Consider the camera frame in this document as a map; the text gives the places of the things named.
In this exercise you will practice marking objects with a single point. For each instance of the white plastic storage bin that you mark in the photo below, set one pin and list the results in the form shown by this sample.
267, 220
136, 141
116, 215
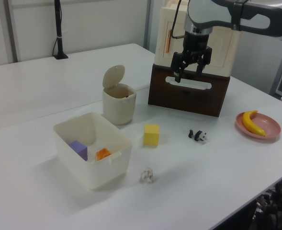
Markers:
102, 175

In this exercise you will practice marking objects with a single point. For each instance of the beige trash can with lid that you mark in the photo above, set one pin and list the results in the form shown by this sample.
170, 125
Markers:
118, 110

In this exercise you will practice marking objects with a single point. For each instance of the yellow banana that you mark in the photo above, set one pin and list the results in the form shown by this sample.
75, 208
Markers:
248, 123

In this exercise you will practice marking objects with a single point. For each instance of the paper ball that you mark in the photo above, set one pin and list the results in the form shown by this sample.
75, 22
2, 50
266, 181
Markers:
148, 175

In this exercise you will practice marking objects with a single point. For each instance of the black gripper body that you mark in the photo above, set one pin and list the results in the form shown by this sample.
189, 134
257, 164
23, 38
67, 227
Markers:
195, 45

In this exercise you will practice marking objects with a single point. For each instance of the yellow block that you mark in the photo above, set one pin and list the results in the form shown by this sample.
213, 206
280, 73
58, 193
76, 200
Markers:
151, 135

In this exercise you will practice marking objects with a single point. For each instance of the cream wooden crate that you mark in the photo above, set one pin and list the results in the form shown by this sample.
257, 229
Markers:
223, 50

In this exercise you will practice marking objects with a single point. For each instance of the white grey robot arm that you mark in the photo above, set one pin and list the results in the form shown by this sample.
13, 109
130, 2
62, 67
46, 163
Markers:
203, 14

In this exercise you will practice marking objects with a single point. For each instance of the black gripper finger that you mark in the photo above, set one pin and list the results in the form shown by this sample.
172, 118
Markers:
177, 64
206, 58

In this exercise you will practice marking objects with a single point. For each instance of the pink plate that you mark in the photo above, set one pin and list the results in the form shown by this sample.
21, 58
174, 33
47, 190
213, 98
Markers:
270, 124

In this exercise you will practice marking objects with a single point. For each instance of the black pole stand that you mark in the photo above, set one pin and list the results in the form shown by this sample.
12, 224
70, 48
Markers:
58, 28

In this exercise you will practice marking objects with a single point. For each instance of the orange toy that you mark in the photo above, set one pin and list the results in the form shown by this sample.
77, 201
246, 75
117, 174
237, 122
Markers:
103, 154

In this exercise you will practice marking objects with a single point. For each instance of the panda toy figure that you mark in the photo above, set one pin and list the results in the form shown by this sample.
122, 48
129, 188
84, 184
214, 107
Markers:
199, 135

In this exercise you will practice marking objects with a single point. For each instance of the black mesh object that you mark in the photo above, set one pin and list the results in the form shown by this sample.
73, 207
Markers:
279, 206

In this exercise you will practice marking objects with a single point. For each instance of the dark brown wooden box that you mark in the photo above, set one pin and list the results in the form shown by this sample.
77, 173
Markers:
191, 100

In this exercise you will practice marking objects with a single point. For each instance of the purple block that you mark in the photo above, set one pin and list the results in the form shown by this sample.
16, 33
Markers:
79, 149

